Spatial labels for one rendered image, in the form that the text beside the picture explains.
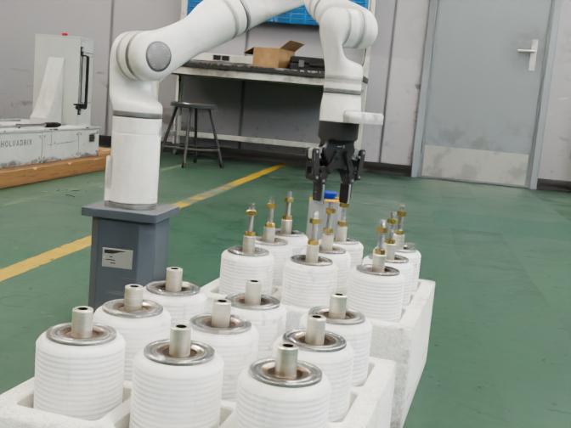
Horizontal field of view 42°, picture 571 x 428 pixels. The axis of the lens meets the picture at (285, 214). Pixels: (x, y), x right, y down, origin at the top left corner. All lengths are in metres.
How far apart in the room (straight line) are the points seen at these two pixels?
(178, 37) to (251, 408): 0.85
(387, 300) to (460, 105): 5.08
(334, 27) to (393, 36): 4.96
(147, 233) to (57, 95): 3.40
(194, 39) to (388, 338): 0.66
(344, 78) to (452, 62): 4.94
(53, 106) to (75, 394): 3.96
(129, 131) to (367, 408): 0.74
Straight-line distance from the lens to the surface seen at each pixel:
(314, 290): 1.29
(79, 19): 6.98
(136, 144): 1.42
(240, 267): 1.32
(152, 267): 1.44
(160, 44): 1.42
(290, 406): 0.75
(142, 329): 0.93
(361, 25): 1.40
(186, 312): 1.04
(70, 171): 4.44
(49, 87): 4.79
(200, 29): 1.48
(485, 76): 6.31
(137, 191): 1.43
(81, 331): 0.86
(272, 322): 1.00
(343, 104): 1.38
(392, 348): 1.25
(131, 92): 1.46
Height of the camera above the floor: 0.53
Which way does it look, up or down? 9 degrees down
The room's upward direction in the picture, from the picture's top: 5 degrees clockwise
